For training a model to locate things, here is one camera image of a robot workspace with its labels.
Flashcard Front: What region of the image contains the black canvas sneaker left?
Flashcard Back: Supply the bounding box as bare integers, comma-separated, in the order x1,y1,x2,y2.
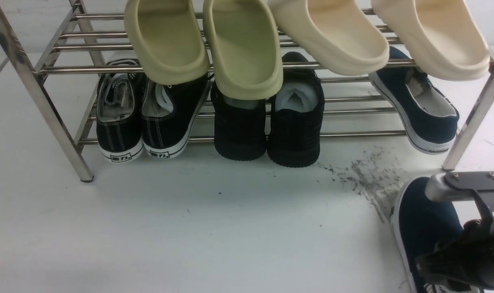
96,72,148,163

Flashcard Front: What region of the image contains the black knit shoe right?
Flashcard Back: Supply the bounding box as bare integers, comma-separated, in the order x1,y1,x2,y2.
267,68,325,168

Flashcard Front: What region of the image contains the cream slipper left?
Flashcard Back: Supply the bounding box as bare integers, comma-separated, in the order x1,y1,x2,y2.
268,0,389,76

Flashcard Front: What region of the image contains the navy slip-on shoe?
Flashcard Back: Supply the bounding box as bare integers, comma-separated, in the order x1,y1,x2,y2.
391,174,464,293
368,67,460,155

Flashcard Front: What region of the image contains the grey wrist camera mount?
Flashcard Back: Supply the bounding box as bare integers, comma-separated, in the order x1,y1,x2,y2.
424,171,494,219

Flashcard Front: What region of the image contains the olive green slipper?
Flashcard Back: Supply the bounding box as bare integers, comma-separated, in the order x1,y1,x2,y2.
124,0,210,85
203,0,284,101

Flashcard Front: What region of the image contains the black canvas sneaker right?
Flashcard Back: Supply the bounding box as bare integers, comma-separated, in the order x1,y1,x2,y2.
141,73,214,160

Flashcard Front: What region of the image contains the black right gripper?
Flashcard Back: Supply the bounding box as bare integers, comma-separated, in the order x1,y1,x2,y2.
415,219,494,291

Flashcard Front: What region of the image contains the black canvas sneaker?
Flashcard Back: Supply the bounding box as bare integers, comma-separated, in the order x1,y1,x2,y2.
96,72,148,163
141,73,214,160

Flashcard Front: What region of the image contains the black knit shoe left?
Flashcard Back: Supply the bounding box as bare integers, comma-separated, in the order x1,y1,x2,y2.
210,81,267,161

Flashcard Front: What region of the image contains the stainless steel shoe rack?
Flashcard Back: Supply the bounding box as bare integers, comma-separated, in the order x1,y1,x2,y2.
0,0,494,182

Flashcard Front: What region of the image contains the olive green slipper right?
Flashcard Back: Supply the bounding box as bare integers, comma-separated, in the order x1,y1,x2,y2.
203,0,284,101

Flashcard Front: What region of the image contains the cream slipper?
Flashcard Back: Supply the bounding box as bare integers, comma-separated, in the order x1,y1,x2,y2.
370,0,490,81
268,0,389,76

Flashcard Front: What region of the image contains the black knit shoe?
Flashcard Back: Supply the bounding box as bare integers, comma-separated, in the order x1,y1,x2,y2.
267,68,325,168
210,81,267,161

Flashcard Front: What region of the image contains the cream slipper right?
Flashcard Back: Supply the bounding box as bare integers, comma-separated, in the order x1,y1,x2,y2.
370,0,490,81

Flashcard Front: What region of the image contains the olive green slipper left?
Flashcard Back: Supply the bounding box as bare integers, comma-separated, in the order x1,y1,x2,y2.
124,0,210,85

